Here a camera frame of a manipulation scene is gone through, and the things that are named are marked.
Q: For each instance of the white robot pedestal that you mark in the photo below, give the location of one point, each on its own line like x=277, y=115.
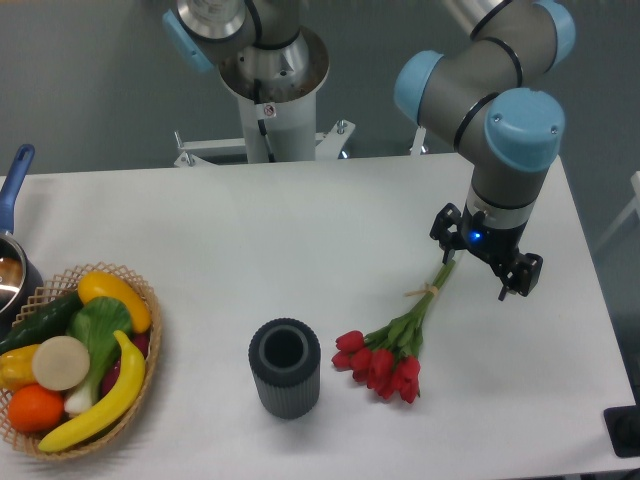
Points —
x=272, y=132

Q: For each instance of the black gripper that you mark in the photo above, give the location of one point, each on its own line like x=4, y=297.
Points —
x=492, y=234

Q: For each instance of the black device at edge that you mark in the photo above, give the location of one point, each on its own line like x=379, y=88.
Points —
x=623, y=429

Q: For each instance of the orange fruit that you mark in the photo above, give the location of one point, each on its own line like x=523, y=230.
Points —
x=34, y=408

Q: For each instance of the yellow banana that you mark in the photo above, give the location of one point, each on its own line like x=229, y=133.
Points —
x=107, y=410

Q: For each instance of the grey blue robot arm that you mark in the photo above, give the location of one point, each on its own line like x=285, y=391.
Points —
x=479, y=102

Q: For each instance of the green bok choy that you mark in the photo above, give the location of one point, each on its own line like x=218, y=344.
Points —
x=94, y=326

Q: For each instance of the red tulip bouquet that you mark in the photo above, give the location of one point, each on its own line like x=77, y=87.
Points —
x=386, y=360

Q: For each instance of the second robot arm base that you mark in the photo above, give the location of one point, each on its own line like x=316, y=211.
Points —
x=261, y=50

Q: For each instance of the beige round disc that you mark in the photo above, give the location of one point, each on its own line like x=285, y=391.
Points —
x=60, y=363

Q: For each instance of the green cucumber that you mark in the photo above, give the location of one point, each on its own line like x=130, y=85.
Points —
x=48, y=321

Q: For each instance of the dark grey ribbed vase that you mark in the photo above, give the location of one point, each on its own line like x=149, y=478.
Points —
x=284, y=357

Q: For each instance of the woven wicker basket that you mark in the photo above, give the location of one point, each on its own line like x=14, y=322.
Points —
x=52, y=289

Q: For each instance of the white frame at right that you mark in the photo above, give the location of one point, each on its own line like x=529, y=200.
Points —
x=624, y=221

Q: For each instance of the blue handled saucepan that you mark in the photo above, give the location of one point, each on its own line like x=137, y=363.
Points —
x=19, y=277

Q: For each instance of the yellow bell pepper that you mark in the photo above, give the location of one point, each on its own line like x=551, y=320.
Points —
x=16, y=368

